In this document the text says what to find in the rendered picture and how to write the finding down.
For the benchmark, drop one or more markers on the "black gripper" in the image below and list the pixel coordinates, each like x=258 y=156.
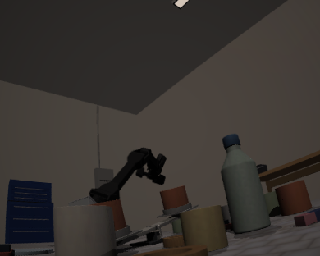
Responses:
x=160 y=180

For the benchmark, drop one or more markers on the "brown ring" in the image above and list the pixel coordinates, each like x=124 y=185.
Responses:
x=175 y=241
x=189 y=250

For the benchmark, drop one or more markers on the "grey bottle with dark blue cap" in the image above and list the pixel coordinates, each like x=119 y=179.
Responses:
x=244 y=192

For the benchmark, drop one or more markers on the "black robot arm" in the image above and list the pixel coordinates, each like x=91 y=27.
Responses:
x=136 y=159

